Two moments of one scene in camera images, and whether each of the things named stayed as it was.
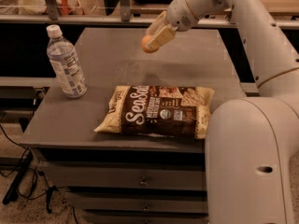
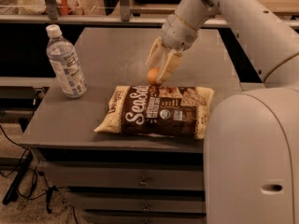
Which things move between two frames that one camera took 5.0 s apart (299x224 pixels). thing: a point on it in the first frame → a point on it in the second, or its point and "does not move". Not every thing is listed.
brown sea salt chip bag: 157,110 does not move
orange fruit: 145,43 → 152,75
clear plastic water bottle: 65,63 does not move
